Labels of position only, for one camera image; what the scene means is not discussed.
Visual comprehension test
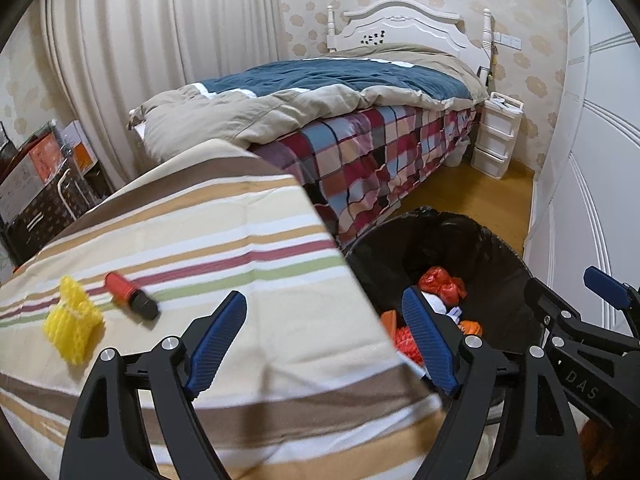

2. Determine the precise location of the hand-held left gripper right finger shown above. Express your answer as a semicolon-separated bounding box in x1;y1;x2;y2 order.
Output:
402;285;594;480

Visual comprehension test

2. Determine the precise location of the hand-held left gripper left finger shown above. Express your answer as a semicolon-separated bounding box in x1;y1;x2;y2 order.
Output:
59;290;249;480

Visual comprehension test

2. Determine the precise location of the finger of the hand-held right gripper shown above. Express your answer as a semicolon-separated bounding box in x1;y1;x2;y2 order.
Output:
583;266;640;337
523;277;640;361

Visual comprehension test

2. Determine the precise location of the orange plastic bag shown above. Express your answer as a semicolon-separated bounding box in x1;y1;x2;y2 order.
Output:
418;266;467;306
393;325;426;367

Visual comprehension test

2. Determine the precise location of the pale lavender cloth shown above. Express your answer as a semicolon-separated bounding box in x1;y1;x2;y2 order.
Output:
420;291;466;324

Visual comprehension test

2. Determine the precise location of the black lined trash bin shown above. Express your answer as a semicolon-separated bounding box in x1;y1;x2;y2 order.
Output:
344;205;552;411

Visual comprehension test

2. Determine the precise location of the red marker with black cap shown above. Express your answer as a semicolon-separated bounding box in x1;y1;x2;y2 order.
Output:
104;271;161;321

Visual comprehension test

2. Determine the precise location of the striped bed sheet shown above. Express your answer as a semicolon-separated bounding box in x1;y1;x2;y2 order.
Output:
0;137;444;480

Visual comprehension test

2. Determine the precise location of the yellow foam fruit net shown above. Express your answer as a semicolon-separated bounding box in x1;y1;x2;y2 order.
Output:
42;275;106;366

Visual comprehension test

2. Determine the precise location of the white panelled wardrobe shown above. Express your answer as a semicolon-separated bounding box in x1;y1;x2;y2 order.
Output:
521;0;640;343

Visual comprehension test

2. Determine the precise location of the white plastic drawer unit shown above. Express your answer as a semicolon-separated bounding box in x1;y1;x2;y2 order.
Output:
469;90;525;181

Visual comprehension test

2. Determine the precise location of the small white container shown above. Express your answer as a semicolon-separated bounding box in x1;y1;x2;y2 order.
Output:
447;142;471;169

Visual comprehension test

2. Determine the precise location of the plaid bed sheet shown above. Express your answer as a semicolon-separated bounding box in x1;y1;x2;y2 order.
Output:
249;102;484;252

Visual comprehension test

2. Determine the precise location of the brown patterned storage box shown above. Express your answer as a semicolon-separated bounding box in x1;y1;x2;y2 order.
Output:
0;167;109;267

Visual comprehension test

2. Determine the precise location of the white cardboard box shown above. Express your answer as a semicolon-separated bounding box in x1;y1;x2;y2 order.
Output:
59;119;99;172

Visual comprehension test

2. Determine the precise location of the orange cardboard box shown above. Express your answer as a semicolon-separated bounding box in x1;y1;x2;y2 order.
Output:
0;131;69;232

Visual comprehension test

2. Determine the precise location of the blue and beige duvet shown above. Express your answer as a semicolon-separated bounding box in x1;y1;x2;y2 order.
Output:
127;42;489;164

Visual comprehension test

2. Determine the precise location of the cream curtain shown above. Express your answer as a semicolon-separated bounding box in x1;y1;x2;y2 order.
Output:
39;0;282;192

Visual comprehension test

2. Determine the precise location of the white wooden headboard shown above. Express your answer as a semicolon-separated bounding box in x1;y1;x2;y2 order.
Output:
325;0;494;74

